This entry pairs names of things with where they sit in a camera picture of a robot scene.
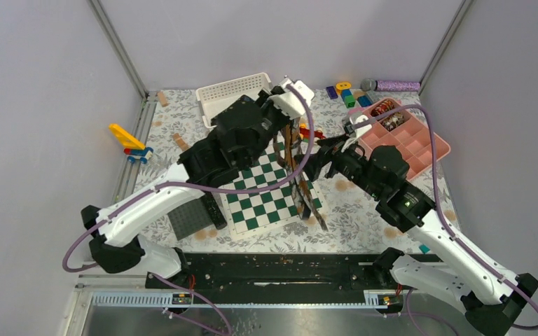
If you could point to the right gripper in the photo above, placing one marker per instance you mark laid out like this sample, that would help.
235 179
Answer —
330 150

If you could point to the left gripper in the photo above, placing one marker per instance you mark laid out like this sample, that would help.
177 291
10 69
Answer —
265 102

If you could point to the brown floral tie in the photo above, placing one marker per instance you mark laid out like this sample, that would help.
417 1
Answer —
304 204

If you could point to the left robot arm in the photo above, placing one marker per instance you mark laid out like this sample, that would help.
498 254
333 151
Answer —
240 133

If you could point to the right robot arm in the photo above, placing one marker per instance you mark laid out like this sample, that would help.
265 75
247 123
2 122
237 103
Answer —
490 296

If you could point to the red toy car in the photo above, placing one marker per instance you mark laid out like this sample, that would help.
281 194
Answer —
304 133

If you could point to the purple block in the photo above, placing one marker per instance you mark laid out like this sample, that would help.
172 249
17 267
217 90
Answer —
331 92

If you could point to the brown rolled tie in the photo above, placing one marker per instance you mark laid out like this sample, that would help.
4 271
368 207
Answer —
393 121

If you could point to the green block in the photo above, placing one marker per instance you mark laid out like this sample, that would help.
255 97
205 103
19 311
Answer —
349 101

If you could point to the blue block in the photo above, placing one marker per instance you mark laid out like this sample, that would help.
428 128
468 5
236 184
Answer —
364 101

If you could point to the floral table mat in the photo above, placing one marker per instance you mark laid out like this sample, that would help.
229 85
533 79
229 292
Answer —
354 226

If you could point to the red rolled tie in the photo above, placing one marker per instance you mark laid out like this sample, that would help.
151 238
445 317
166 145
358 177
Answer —
384 106

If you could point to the white plastic basket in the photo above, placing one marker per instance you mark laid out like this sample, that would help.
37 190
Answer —
215 98

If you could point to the pink compartment tray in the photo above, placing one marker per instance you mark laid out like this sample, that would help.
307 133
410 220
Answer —
411 139

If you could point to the purple glitter microphone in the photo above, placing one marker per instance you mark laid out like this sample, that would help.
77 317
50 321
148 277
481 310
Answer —
369 84

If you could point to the wooden block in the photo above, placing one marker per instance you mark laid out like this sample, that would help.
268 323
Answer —
162 99
180 142

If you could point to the green white chessboard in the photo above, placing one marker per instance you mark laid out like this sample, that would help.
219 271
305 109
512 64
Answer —
253 214

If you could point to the teal block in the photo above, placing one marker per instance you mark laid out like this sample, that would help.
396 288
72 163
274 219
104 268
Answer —
424 249

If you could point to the black microphone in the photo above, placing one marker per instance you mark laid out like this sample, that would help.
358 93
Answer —
213 210

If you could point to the grey lego baseplate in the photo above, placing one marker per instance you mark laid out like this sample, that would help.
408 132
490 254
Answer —
190 217

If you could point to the yellow blue toy crane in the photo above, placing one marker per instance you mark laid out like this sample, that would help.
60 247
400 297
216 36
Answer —
134 149

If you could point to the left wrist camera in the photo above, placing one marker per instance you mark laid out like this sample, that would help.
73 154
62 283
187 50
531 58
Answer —
288 102

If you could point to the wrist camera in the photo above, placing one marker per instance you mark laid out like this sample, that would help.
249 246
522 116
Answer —
355 126
288 102

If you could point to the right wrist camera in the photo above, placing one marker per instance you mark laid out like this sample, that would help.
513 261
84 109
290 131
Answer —
355 126

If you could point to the yellow ring block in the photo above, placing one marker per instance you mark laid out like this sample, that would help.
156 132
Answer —
342 86

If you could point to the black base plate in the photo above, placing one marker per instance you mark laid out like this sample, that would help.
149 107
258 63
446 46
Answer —
272 279

